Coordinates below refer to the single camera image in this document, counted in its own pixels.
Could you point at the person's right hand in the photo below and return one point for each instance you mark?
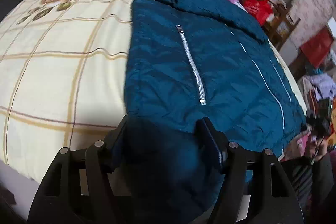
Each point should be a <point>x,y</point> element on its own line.
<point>317,148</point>

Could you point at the wooden chair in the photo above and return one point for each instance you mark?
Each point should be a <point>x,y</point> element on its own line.
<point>282,22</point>

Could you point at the pale floral curtain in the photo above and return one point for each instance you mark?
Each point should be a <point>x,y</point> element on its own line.
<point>312,8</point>

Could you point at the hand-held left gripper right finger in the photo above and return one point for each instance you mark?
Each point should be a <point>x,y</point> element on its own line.
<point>215,142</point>

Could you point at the cream plaid floral bed sheet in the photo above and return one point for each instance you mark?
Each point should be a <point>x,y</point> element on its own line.
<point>57,61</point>

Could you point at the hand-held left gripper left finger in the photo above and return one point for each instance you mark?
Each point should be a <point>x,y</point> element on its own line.
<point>105,153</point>

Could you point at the teal puffer jacket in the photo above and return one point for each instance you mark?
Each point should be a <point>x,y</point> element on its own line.
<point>199,61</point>

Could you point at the red cloth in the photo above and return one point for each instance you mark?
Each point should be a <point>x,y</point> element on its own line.
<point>319,48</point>

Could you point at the red shopping bag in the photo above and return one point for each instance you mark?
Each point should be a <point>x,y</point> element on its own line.
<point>258,8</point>

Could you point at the pile of clothes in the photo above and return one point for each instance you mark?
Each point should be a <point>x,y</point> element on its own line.
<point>319,85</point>

